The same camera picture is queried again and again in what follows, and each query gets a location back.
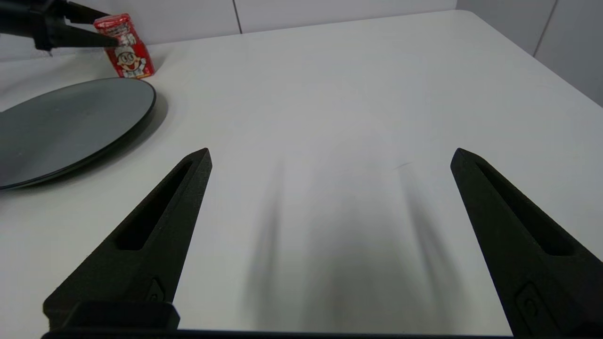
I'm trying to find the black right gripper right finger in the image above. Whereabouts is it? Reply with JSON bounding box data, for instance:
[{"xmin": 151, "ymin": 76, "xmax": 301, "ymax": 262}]
[{"xmin": 450, "ymin": 148, "xmax": 603, "ymax": 337}]

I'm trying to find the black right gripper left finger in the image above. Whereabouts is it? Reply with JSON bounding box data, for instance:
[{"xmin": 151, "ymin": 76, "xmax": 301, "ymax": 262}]
[{"xmin": 43, "ymin": 148, "xmax": 213, "ymax": 329}]

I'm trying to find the dark grey round plate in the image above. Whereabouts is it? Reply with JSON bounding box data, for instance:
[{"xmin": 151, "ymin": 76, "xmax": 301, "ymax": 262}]
[{"xmin": 0, "ymin": 78, "xmax": 157, "ymax": 190}]

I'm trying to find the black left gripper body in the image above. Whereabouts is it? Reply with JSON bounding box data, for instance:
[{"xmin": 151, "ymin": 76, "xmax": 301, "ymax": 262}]
[{"xmin": 0, "ymin": 0, "xmax": 67, "ymax": 51}]

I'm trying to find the red milk carton with cartoon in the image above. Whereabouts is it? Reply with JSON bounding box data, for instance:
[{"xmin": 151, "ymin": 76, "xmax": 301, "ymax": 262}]
[{"xmin": 93, "ymin": 13, "xmax": 156, "ymax": 80}]

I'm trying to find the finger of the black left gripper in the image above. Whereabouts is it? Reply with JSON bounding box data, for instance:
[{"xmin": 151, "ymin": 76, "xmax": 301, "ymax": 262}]
[
  {"xmin": 65, "ymin": 1, "xmax": 112, "ymax": 25},
  {"xmin": 49, "ymin": 24, "xmax": 119, "ymax": 48}
]

